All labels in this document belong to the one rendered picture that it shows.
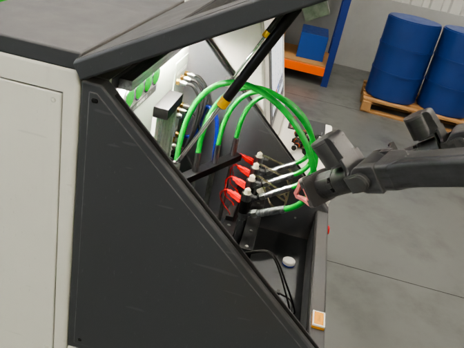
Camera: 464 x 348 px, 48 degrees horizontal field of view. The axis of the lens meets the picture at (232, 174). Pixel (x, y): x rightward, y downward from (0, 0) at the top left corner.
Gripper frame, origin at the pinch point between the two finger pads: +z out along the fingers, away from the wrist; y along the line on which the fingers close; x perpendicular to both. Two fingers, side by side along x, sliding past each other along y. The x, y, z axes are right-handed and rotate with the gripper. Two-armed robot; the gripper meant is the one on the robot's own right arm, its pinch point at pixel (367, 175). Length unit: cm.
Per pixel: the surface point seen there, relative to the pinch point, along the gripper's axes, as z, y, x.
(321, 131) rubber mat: 38, 3, -81
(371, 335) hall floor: 68, -104, -91
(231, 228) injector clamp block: 37.7, 3.1, 12.0
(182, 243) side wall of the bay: 23, 14, 50
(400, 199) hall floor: 75, -98, -256
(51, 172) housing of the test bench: 37, 39, 57
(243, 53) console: 23, 44, -17
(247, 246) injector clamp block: 32.4, -1.8, 17.4
